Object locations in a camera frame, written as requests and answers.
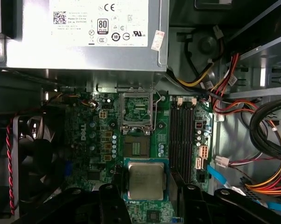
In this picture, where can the metal locking lever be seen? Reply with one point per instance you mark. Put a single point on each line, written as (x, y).
(157, 109)

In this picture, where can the black PC case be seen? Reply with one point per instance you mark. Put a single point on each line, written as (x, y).
(233, 137)

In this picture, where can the grey power supply unit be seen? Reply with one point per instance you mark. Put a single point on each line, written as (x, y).
(72, 51)

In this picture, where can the grey optical drive cage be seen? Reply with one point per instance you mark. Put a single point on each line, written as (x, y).
(259, 60)

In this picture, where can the silver CPU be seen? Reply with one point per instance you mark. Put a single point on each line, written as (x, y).
(146, 179)

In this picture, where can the black RAM slot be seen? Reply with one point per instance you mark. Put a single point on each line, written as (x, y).
(178, 140)
(186, 140)
(173, 140)
(191, 140)

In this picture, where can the metal socket cover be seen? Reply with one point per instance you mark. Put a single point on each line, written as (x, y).
(122, 109)

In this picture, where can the blue expansion slot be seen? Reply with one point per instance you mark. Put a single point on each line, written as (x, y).
(177, 221)

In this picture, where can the black case fan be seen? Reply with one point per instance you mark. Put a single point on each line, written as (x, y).
(37, 149)

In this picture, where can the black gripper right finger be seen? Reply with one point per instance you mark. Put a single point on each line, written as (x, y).
(191, 205)

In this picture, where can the CPU socket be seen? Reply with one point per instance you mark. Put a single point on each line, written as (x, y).
(136, 148)

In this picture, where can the green motherboard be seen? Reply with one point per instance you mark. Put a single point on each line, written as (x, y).
(149, 207)

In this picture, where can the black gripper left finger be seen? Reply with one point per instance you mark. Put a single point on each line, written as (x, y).
(110, 205)

